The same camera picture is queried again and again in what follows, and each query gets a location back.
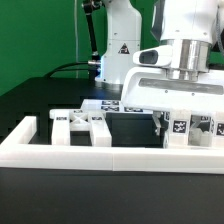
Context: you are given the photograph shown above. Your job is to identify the white U-shaped fence frame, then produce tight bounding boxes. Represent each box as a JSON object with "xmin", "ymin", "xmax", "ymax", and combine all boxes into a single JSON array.
[{"xmin": 0, "ymin": 116, "xmax": 224, "ymax": 174}]

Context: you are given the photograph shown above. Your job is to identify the white chair seat part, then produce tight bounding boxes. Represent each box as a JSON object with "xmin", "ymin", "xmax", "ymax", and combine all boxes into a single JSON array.
[{"xmin": 163, "ymin": 128, "xmax": 219, "ymax": 149}]

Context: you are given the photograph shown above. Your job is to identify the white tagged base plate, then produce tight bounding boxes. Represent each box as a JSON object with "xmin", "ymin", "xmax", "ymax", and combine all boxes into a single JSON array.
[{"xmin": 81, "ymin": 99, "xmax": 152, "ymax": 114}]

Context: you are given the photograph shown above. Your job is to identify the white chair back part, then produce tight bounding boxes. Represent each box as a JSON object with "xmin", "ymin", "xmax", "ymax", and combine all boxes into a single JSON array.
[{"xmin": 49, "ymin": 109, "xmax": 112, "ymax": 147}]

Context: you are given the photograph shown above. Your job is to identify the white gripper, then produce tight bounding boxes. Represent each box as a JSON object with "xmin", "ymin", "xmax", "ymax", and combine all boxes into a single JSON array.
[{"xmin": 121, "ymin": 67, "xmax": 224, "ymax": 136}]

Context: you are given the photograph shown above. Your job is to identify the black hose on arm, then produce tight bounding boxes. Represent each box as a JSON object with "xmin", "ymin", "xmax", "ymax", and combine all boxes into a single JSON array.
[{"xmin": 81, "ymin": 0, "xmax": 102, "ymax": 68}]

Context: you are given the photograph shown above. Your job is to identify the black cable on table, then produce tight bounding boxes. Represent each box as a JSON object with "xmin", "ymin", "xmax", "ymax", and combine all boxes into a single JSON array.
[{"xmin": 43, "ymin": 61, "xmax": 90, "ymax": 79}]

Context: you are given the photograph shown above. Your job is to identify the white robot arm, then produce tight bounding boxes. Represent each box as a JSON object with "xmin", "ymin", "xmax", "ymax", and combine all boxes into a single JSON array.
[{"xmin": 96, "ymin": 0, "xmax": 224, "ymax": 116}]

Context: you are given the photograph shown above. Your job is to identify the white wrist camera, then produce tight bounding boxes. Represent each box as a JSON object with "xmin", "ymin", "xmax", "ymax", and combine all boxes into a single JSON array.
[{"xmin": 133, "ymin": 45, "xmax": 173, "ymax": 67}]

